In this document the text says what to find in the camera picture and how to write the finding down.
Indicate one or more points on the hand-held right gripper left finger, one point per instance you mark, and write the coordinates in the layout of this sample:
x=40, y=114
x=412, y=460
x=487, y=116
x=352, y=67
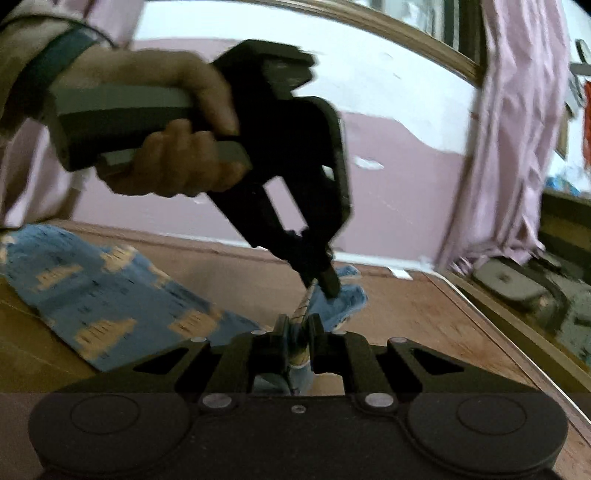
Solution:
x=286, y=344

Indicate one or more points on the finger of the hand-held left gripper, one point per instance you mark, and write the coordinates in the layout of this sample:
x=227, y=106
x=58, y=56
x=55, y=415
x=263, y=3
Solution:
x=330, y=282
x=302, y=258

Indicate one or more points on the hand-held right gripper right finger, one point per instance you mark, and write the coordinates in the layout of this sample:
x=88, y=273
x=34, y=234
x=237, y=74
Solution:
x=313, y=344

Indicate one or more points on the blue car-print pants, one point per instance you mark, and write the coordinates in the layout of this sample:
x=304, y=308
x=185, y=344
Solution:
x=92, y=295

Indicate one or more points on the person's left forearm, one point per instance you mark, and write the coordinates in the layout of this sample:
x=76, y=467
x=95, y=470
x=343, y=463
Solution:
x=41, y=60

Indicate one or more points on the person's left hand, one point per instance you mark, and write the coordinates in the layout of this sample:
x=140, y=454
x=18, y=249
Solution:
x=184, y=161

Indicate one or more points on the white paper scrap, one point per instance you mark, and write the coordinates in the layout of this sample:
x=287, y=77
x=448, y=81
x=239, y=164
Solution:
x=399, y=273

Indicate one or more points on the grey bag on floor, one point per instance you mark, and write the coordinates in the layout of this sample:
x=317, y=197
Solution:
x=512, y=281

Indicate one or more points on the dark wooden cabinet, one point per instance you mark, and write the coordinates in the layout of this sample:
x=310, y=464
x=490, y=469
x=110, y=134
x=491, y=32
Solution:
x=568, y=221

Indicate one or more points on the red hanging decoration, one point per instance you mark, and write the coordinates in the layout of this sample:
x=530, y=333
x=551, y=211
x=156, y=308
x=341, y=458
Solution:
x=587, y=124

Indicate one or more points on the wooden bed frame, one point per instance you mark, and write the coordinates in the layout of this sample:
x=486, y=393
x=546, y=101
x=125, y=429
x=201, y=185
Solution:
x=508, y=323

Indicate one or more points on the framed wall picture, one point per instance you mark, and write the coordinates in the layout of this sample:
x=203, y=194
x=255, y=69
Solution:
x=563, y=138

